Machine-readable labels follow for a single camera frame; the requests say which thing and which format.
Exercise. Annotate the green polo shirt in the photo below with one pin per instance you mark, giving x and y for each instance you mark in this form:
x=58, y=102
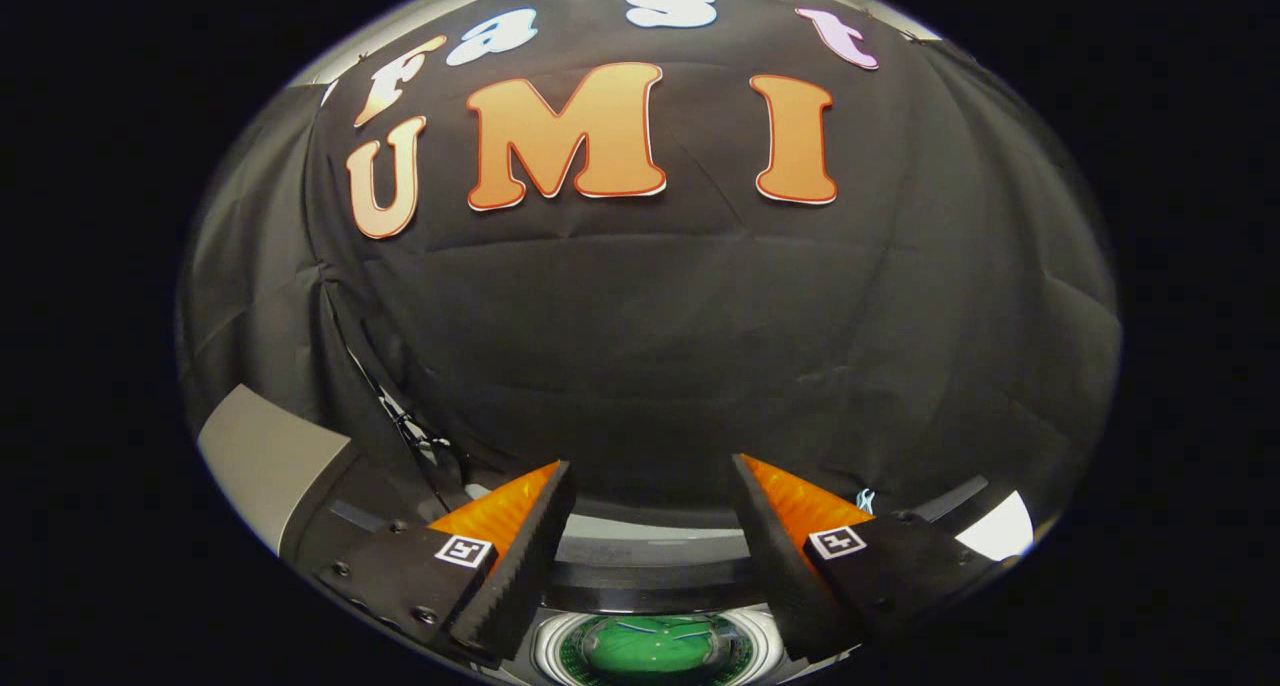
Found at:
x=650, y=651

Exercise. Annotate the black backdrop cloth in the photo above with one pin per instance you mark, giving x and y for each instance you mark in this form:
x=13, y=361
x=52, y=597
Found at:
x=700, y=346

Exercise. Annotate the white sheet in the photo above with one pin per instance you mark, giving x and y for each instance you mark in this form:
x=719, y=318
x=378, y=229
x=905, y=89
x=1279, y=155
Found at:
x=1000, y=529

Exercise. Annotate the grey cabinet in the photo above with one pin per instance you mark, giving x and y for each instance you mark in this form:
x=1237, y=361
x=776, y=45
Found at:
x=265, y=456

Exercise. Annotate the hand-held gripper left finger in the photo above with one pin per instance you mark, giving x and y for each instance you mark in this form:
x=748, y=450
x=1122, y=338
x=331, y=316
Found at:
x=505, y=576

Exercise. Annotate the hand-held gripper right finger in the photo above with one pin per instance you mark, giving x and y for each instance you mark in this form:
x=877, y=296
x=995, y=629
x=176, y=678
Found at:
x=790, y=576

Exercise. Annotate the small light blue clip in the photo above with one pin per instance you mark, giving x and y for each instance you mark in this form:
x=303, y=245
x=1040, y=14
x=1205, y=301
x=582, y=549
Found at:
x=865, y=500

